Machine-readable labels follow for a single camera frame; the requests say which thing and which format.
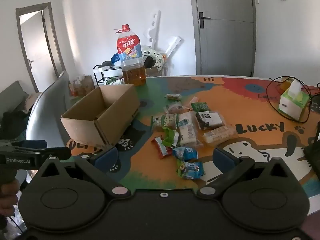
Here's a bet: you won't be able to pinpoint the cardboard boxes with goods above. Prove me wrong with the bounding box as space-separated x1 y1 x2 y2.
69 75 97 97

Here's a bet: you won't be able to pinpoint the grey framed doorway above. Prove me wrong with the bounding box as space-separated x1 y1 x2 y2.
15 2 65 93

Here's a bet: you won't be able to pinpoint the white green snack packet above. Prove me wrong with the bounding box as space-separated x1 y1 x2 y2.
151 114 179 132

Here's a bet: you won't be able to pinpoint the black device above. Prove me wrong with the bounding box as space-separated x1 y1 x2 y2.
302 122 320 170

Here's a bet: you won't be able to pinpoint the person's left hand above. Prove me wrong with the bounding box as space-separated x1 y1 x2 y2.
0 179 21 217

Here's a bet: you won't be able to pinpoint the blue cartoon snack packet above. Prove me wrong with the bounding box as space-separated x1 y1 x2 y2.
176 160 204 180

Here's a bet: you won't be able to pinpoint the white wooden rack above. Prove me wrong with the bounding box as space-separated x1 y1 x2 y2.
142 10 162 50

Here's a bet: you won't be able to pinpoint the colourful cartoon table mat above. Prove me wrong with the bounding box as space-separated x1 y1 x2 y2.
66 75 320 217

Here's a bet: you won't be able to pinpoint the dark cloth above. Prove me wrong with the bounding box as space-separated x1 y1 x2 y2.
0 110 30 140

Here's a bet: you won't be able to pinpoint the flat cardboard piece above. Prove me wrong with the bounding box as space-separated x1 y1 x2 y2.
24 92 43 112

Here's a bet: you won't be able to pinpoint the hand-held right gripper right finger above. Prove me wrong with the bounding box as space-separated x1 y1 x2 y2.
197 147 288 200

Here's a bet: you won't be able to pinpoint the panda print round cushion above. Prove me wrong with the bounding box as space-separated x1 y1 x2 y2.
142 49 165 72

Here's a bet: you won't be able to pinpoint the grey sofa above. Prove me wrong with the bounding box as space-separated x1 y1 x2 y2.
0 80 32 140

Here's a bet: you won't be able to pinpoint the white board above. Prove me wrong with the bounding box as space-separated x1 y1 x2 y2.
162 36 181 58

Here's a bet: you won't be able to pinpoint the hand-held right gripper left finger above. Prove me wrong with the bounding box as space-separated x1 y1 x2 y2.
37 147 132 200

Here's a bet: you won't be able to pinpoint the black door handle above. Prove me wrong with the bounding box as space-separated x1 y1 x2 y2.
199 12 211 28

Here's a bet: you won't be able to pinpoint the black shoe rack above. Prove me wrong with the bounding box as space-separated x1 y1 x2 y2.
93 64 123 85

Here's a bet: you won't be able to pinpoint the red snack packet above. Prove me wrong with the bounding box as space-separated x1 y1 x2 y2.
151 137 173 159

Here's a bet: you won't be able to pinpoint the black cable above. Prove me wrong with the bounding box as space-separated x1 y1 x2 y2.
266 76 320 123

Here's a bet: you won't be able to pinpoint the white cake packet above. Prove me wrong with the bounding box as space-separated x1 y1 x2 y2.
176 112 203 147

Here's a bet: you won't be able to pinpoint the dark green snack packet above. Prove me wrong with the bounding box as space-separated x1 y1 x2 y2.
191 102 210 112

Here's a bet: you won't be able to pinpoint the large oil bottle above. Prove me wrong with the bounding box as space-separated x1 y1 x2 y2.
114 24 147 87

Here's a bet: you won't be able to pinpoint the green white tissue box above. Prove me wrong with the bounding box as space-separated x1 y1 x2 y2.
278 80 309 120

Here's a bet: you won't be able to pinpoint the yellow container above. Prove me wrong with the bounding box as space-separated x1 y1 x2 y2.
281 77 296 90

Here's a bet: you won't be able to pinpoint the grey door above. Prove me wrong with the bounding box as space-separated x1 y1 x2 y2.
189 0 257 77

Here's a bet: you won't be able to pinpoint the white plastic bag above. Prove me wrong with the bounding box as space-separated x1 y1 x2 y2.
104 76 125 85

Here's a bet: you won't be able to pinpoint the brown cardboard box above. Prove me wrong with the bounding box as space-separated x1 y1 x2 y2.
145 66 167 78

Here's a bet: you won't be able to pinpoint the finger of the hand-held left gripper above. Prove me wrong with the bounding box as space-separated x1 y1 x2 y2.
46 147 72 160
10 140 47 148

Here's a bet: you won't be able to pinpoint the light green snack packet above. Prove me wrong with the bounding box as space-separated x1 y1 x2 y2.
161 127 180 147

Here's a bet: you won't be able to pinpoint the beige biscuit clear packet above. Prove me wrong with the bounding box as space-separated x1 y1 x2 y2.
202 125 238 144

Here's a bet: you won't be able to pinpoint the grey chair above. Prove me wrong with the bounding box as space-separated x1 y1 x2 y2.
26 71 73 145

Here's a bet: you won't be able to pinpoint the black label clear packet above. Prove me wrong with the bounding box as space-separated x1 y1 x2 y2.
195 111 225 130

